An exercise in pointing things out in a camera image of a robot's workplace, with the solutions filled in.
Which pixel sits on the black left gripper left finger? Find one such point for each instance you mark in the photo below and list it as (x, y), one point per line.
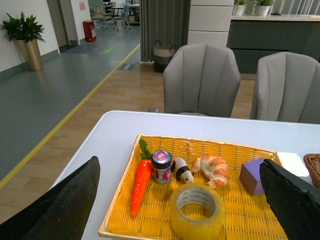
(62, 212)

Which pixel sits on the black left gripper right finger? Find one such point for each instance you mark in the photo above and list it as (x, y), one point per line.
(294, 202)

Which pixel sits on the yellow packing tape roll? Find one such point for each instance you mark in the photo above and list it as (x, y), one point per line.
(196, 212)

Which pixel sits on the brown wicker basket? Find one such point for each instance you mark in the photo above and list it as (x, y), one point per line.
(312, 163)

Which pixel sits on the yellow woven tray basket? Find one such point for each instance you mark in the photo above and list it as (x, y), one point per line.
(247, 217)

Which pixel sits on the purple wooden block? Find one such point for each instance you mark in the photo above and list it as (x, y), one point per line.
(250, 176)

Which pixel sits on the toy croissant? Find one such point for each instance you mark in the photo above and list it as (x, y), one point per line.
(215, 168)

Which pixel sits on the orange toy carrot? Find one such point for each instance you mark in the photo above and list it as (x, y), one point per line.
(142, 177)

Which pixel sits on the small jar with pink lid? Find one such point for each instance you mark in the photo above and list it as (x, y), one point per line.
(161, 161)

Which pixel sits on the toy panda figurine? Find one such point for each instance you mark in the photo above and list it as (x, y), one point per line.
(182, 171)

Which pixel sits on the grey chair right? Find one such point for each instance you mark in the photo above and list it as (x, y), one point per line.
(287, 89)

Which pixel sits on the grey chair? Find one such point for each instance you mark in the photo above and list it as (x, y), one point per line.
(201, 79)
(287, 89)

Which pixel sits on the grey chair left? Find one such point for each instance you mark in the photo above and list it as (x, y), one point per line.
(201, 79)

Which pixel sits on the dark grey counter cabinet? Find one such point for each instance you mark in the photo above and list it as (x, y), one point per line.
(251, 40)

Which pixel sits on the potted plant in gold vase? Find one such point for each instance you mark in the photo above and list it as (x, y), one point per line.
(25, 31)

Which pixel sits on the white potted plant right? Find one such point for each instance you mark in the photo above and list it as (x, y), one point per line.
(262, 7)

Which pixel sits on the white potted plant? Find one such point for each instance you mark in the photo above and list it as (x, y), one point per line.
(262, 7)
(239, 7)

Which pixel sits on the white potted plant left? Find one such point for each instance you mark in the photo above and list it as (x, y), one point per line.
(239, 7)

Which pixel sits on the grey curtain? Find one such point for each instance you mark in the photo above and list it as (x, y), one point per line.
(163, 20)

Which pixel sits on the woven laundry basket with handles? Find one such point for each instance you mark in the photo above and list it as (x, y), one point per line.
(162, 55)

